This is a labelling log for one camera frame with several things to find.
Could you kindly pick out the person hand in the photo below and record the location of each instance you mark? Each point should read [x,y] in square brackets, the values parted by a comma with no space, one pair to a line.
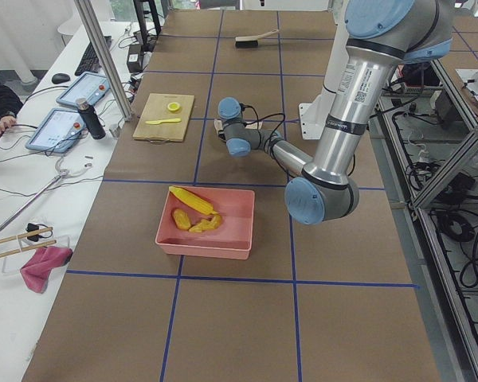
[6,122]

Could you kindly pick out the toy potato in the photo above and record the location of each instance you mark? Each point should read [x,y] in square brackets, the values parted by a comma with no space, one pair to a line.
[181,219]

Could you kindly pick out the yellow toy corn cob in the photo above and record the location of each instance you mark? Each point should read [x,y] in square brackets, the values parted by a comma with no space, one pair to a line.
[193,201]

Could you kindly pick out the beige plastic dustpan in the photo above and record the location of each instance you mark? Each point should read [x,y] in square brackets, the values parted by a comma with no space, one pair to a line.
[218,127]

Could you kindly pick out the toy ginger root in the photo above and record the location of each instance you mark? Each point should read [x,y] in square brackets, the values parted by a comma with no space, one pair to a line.
[207,224]

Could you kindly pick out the beige hand brush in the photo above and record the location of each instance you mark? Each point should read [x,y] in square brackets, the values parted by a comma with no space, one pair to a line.
[252,41]

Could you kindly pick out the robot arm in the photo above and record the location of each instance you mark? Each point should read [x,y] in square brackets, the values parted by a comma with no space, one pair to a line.
[382,35]

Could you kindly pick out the pink plastic bin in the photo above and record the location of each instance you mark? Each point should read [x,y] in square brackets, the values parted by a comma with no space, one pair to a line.
[232,240]

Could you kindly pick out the lower teach pendant tablet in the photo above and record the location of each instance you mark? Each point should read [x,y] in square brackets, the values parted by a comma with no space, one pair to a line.
[58,132]

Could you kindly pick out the teach pendant tablet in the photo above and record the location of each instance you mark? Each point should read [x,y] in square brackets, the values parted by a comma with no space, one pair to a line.
[89,86]
[58,132]

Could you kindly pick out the black computer mouse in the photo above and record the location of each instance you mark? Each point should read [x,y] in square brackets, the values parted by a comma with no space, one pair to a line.
[60,78]

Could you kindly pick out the metal rod tool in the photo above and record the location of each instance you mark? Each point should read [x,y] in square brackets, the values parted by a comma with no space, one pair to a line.
[62,173]

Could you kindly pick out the black water bottle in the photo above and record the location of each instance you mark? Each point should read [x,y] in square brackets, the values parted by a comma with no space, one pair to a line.
[90,117]

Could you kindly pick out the upper teach pendant tablet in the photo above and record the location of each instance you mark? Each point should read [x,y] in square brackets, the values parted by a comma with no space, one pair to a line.
[89,86]

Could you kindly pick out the black keyboard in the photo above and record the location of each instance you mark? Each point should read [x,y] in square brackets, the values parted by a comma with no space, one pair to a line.
[89,61]

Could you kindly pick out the wooden chopstick pair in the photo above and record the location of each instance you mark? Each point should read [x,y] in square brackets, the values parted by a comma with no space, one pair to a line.
[27,241]

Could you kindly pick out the wooden cutting board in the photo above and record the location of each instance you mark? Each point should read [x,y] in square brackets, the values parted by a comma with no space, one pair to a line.
[156,108]

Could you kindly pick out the pink cloth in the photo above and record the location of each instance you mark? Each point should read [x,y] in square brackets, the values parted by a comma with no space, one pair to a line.
[37,270]

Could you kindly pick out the yellow plastic knife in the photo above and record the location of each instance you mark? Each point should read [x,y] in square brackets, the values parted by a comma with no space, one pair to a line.
[163,121]

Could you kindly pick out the yellow lemon slice toy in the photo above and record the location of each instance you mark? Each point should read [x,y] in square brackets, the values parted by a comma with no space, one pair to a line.
[173,106]

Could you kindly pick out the aluminium frame post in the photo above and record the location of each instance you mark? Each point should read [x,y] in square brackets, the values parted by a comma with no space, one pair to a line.
[96,37]

